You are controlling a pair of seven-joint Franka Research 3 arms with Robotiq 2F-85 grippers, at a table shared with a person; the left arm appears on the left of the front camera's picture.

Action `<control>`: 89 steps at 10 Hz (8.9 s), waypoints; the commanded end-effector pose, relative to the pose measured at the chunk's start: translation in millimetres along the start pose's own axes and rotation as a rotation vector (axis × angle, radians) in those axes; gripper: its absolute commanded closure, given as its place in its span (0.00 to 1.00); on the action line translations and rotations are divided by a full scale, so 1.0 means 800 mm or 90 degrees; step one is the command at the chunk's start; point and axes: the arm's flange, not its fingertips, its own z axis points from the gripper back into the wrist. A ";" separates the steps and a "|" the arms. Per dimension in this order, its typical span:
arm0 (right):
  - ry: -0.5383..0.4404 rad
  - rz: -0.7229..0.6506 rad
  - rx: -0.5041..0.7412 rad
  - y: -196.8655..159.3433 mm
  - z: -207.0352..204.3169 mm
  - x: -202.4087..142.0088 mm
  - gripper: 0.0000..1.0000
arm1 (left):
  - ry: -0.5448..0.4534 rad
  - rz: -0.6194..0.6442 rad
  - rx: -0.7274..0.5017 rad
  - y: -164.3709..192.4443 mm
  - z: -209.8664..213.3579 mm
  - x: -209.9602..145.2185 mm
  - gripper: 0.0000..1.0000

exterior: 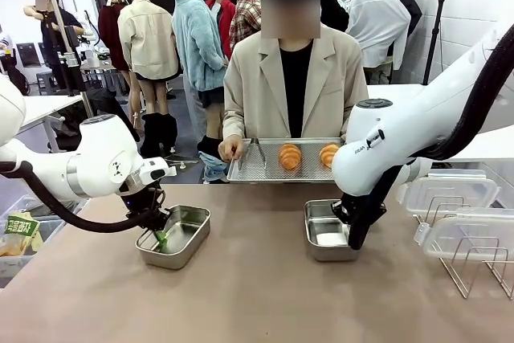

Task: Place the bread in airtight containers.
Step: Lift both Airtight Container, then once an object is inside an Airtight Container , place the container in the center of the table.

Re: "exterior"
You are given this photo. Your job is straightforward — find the mannequin in light blue fleece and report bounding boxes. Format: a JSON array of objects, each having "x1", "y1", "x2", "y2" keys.
[{"x1": 171, "y1": 0, "x2": 228, "y2": 139}]

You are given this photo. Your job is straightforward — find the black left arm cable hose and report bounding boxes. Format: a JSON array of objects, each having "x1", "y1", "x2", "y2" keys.
[{"x1": 0, "y1": 160, "x2": 161, "y2": 236}]

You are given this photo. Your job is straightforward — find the perforated metal baking tray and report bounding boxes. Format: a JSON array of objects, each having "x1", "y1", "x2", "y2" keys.
[{"x1": 226, "y1": 137, "x2": 347, "y2": 185}]

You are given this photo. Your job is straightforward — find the person's right forearm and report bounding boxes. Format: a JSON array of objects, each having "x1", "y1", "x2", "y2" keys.
[{"x1": 222, "y1": 108, "x2": 247, "y2": 144}]

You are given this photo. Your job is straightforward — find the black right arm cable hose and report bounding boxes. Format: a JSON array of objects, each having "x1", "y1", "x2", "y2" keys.
[{"x1": 415, "y1": 23, "x2": 514, "y2": 161}]

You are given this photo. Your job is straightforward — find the mannequin in cream jacket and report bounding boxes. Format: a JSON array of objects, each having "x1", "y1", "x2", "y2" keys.
[{"x1": 117, "y1": 0, "x2": 182, "y2": 119}]

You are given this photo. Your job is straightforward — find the background person in black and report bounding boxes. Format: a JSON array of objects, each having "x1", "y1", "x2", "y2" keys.
[{"x1": 22, "y1": 0, "x2": 86, "y2": 92}]

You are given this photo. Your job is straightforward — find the mannequin in plaid hoodie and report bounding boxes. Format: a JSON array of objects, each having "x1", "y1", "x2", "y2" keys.
[{"x1": 229, "y1": 0, "x2": 264, "y2": 55}]

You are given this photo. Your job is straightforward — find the mannequin in red jacket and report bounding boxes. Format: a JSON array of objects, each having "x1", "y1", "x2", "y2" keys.
[{"x1": 205, "y1": 0, "x2": 237, "y2": 61}]

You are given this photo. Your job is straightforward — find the blue jeans heap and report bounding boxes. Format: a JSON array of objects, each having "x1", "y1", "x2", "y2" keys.
[{"x1": 198, "y1": 136, "x2": 230, "y2": 184}]

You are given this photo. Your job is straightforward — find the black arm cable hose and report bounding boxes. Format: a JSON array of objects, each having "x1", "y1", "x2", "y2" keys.
[
  {"x1": 0, "y1": 160, "x2": 161, "y2": 236},
  {"x1": 415, "y1": 23, "x2": 514, "y2": 161}
]

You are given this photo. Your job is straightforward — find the dark jacket on chair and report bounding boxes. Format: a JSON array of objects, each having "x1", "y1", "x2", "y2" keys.
[{"x1": 86, "y1": 88, "x2": 141, "y2": 144}]

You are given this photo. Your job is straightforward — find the mannequin in white shirt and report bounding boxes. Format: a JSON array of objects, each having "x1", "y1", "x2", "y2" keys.
[{"x1": 345, "y1": 0, "x2": 413, "y2": 79}]

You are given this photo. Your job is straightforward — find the mannequin in dark red dress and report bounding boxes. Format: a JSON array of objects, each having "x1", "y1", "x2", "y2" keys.
[{"x1": 98, "y1": 0, "x2": 130, "y2": 71}]

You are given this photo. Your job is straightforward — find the metal wire lid rack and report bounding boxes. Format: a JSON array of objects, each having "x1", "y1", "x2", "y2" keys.
[{"x1": 413, "y1": 194, "x2": 514, "y2": 300}]

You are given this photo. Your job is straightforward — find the white work table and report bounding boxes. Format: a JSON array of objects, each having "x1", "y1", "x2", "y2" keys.
[{"x1": 18, "y1": 93, "x2": 84, "y2": 135}]

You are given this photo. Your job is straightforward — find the mannequin in black jacket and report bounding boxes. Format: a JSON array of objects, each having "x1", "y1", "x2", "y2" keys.
[{"x1": 385, "y1": 0, "x2": 423, "y2": 39}]

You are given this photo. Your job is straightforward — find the person's right hand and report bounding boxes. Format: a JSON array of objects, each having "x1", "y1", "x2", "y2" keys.
[{"x1": 218, "y1": 137, "x2": 245, "y2": 162}]

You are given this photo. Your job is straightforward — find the clear plastic storage bin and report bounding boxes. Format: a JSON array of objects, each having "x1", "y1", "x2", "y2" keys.
[{"x1": 0, "y1": 194, "x2": 67, "y2": 288}]

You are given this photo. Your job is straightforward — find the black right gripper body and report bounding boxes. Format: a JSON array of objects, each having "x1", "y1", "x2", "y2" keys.
[{"x1": 340, "y1": 193, "x2": 389, "y2": 227}]

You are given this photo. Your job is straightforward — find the black boots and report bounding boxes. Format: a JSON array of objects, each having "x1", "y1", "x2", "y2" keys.
[{"x1": 140, "y1": 112, "x2": 179, "y2": 158}]

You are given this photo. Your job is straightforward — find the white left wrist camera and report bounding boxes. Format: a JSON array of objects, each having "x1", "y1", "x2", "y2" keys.
[{"x1": 137, "y1": 156, "x2": 178, "y2": 184}]

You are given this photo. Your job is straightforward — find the black stool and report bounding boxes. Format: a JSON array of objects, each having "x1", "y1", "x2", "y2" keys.
[{"x1": 35, "y1": 71, "x2": 55, "y2": 93}]

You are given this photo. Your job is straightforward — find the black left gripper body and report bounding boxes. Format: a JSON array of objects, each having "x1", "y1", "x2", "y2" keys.
[{"x1": 120, "y1": 181, "x2": 173, "y2": 233}]

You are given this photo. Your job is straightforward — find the person in beige blazer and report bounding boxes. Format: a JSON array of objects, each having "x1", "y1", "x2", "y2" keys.
[{"x1": 222, "y1": 0, "x2": 369, "y2": 145}]

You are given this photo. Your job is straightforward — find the steel rectangular food container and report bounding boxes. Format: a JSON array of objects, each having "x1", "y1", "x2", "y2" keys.
[
  {"x1": 303, "y1": 198, "x2": 361, "y2": 263},
  {"x1": 135, "y1": 204, "x2": 212, "y2": 271}
]

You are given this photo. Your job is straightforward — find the golden croissant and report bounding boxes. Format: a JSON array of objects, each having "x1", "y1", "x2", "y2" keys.
[
  {"x1": 278, "y1": 142, "x2": 303, "y2": 172},
  {"x1": 319, "y1": 142, "x2": 341, "y2": 169}
]

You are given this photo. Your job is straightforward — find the green snack bag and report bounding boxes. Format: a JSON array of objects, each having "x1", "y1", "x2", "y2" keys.
[{"x1": 3, "y1": 210, "x2": 42, "y2": 254}]

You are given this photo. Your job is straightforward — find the black tripod stand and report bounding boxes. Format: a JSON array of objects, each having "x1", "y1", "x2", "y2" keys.
[{"x1": 422, "y1": 0, "x2": 449, "y2": 86}]

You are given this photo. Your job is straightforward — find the metal tongs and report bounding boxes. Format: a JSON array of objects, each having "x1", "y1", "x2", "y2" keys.
[{"x1": 238, "y1": 137, "x2": 267, "y2": 171}]

